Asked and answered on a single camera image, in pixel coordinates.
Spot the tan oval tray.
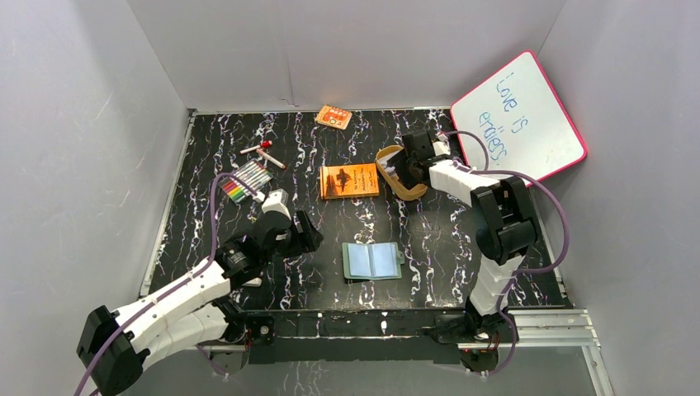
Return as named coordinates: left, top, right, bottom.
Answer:
left=375, top=145, right=428, bottom=201

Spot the mint green card holder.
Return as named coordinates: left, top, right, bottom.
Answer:
left=342, top=243, right=404, bottom=281

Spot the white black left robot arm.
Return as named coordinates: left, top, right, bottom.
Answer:
left=76, top=210, right=324, bottom=395

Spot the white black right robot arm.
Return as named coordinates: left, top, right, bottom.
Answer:
left=388, top=131, right=540, bottom=342

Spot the white card in tray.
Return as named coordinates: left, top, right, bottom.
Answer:
left=379, top=152, right=399, bottom=177

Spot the small orange card box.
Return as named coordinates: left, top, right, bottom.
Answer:
left=315, top=105, right=352, bottom=130

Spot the orange Huckleberry Finn book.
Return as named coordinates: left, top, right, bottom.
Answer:
left=319, top=163, right=380, bottom=200

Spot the clear case of markers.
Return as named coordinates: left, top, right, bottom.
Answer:
left=218, top=160, right=272, bottom=204

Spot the white marker orange cap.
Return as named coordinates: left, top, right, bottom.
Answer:
left=256, top=148, right=286, bottom=169

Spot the white marker red cap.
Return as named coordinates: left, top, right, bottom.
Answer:
left=239, top=140, right=272, bottom=155

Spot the pink framed whiteboard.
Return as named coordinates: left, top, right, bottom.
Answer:
left=450, top=50, right=588, bottom=181

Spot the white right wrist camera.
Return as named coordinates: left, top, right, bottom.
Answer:
left=432, top=139, right=452, bottom=158

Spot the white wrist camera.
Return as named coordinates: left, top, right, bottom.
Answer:
left=257, top=189, right=291, bottom=222
left=432, top=139, right=452, bottom=158

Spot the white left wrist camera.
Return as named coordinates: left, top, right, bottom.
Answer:
left=257, top=189, right=291, bottom=222

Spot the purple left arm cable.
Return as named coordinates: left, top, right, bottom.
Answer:
left=73, top=172, right=267, bottom=396

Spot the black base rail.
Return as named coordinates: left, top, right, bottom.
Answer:
left=191, top=309, right=521, bottom=378

